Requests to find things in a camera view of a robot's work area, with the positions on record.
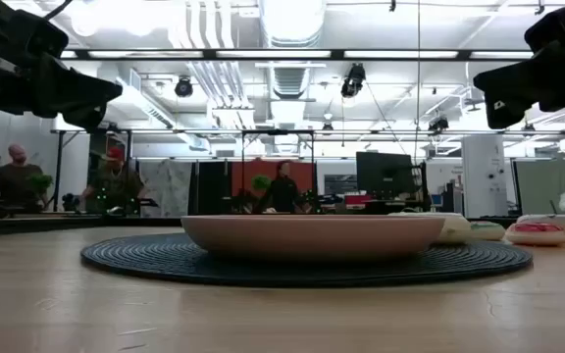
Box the small green donut white drizzle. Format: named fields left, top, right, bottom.
left=469, top=220, right=507, bottom=242

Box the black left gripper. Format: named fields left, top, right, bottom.
left=0, top=0, right=124, bottom=131

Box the pink round plate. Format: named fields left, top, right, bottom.
left=180, top=214, right=446, bottom=264

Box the red box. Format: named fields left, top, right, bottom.
left=343, top=193, right=373, bottom=207

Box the orange partition panel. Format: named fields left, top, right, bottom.
left=231, top=158, right=316, bottom=198

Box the grey patterned curtain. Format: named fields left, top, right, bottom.
left=137, top=159, right=194, bottom=218

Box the black background rig frame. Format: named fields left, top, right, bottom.
left=49, top=127, right=134, bottom=213
left=239, top=128, right=317, bottom=215

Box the white pillar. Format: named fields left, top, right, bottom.
left=460, top=133, right=510, bottom=219

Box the small green background plant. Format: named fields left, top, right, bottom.
left=249, top=174, right=273, bottom=195
left=27, top=173, right=54, bottom=195

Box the silver ventilation duct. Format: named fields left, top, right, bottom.
left=257, top=0, right=329, bottom=102

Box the grey-green partition panel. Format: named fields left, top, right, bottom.
left=513, top=158, right=565, bottom=216

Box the black overhead crossbar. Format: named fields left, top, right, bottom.
left=59, top=47, right=537, bottom=62

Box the dark blue round placemat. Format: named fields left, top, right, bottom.
left=79, top=230, right=535, bottom=289

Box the black ceiling spotlight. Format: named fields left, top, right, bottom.
left=339, top=62, right=367, bottom=99
left=427, top=115, right=450, bottom=133
left=174, top=75, right=194, bottom=99

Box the thin hanging cable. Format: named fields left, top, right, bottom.
left=413, top=0, right=423, bottom=166

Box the black monitor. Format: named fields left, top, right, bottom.
left=355, top=151, right=415, bottom=201

